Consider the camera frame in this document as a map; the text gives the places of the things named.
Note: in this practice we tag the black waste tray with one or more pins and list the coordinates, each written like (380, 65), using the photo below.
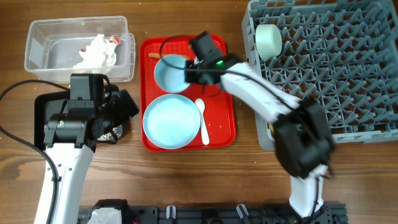
(54, 103)

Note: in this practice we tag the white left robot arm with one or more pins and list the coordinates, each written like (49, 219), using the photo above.
(70, 139)

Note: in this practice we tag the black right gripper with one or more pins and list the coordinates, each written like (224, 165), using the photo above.
(189, 78)

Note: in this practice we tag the white plastic spoon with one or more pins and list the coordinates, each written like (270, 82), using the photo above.
(204, 132)

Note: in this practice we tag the mint green rice bowl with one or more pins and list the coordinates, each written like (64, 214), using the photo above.
(268, 41)

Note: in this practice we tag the red snack wrapper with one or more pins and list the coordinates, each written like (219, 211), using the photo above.
(102, 44)

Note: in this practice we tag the orange carrot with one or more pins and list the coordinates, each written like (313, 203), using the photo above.
(158, 56)

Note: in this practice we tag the large light blue plate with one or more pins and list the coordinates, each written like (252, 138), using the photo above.
(171, 121)

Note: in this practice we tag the white napkin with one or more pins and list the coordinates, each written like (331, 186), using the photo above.
(97, 59)

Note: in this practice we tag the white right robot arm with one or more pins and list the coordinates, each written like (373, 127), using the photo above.
(302, 137)

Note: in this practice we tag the spilled white rice pile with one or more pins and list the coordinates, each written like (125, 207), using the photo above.
(115, 135)

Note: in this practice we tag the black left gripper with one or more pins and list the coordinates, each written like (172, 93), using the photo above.
(123, 114)

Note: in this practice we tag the grey dishwasher rack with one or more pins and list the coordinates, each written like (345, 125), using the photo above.
(342, 53)

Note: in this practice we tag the small light blue bowl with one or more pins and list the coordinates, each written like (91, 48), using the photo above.
(170, 79)

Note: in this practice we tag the yellow plastic cup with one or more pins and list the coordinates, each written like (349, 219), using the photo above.
(271, 129)

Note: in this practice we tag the red plastic tray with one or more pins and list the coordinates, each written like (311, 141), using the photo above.
(219, 109)

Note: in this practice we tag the clear plastic bin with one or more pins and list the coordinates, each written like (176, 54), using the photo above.
(53, 46)

